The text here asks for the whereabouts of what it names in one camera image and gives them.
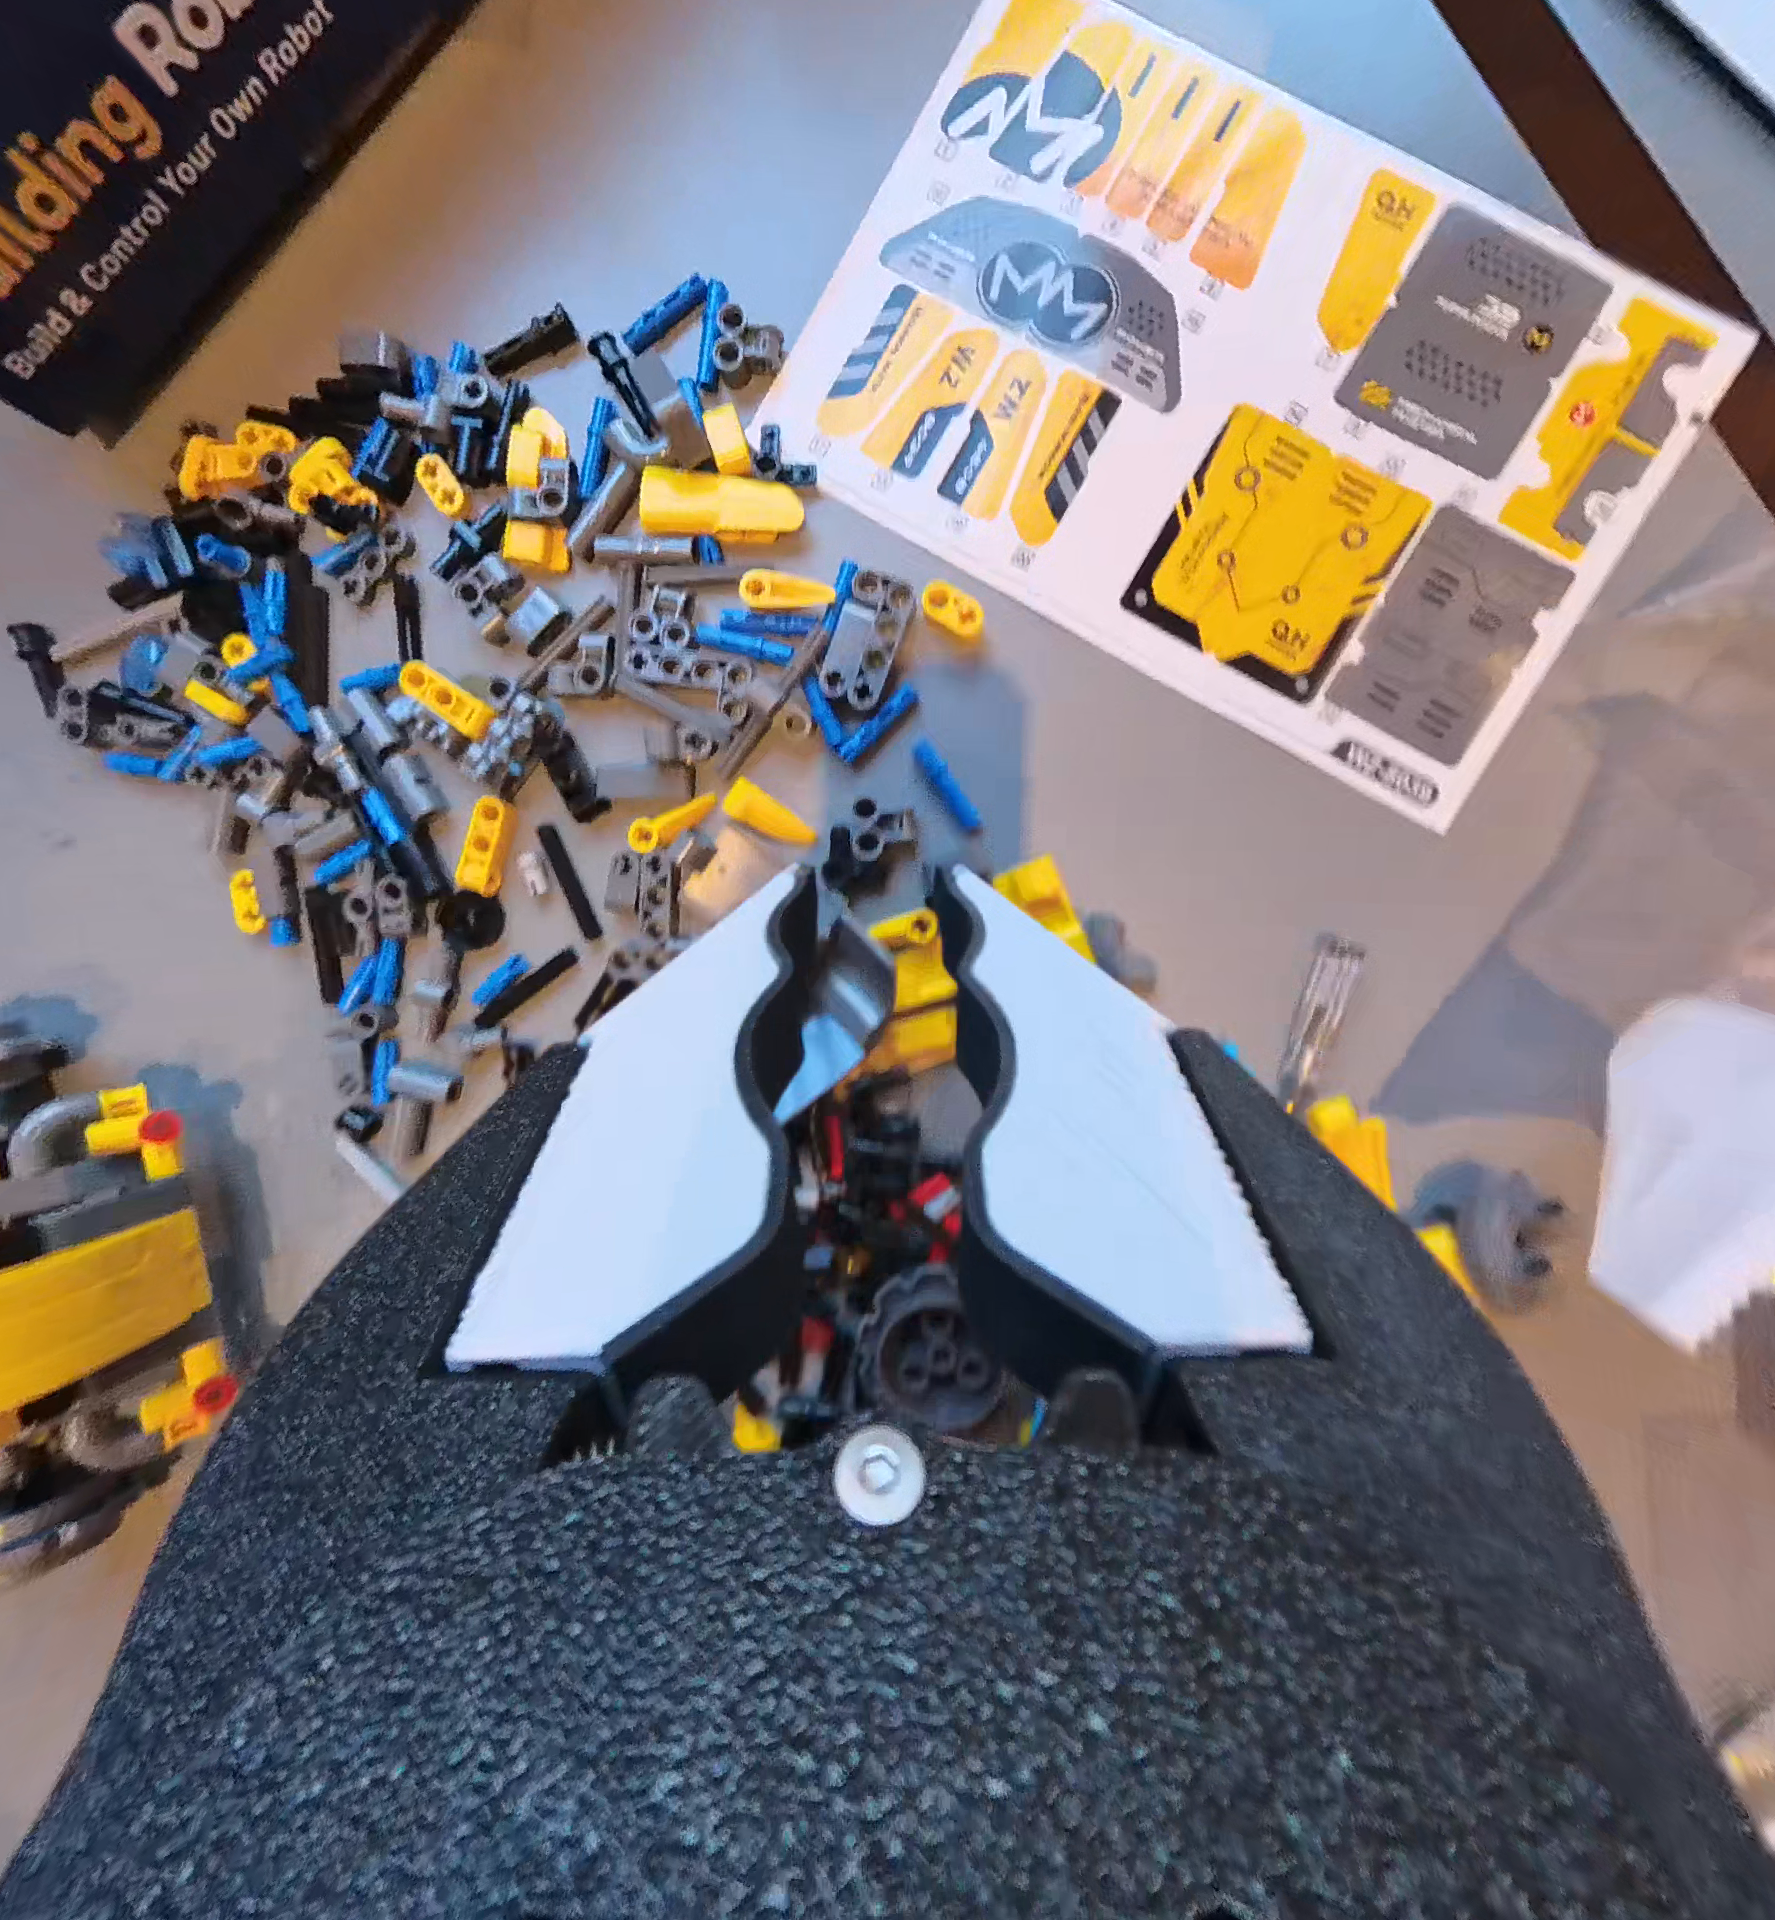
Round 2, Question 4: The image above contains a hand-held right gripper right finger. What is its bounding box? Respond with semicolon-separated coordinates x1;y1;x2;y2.
932;863;1317;1405

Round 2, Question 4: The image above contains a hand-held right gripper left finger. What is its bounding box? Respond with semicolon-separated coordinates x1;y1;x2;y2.
441;863;833;1383

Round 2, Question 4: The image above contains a pile of small building pieces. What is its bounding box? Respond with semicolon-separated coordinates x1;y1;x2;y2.
9;269;1160;1458

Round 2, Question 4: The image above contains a yellow black toy vehicle model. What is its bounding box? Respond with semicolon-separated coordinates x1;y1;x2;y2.
0;1005;252;1593

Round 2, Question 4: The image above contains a grey desk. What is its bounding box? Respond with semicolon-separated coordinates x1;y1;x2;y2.
0;0;1775;1920

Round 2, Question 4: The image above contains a dark grey toothed wheel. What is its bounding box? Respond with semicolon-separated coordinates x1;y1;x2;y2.
857;1275;1008;1427

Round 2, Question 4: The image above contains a crumpled clear plastic bag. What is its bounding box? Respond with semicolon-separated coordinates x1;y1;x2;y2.
1472;509;1775;1920

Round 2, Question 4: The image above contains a yellow grey sticker sheet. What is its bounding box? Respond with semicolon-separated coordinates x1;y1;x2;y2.
752;0;1762;834

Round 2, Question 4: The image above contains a dark blue cardboard kit box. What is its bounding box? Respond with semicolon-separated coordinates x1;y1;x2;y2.
0;0;484;443

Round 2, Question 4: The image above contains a white monitor stand base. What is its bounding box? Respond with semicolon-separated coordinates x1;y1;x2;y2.
1658;0;1775;152

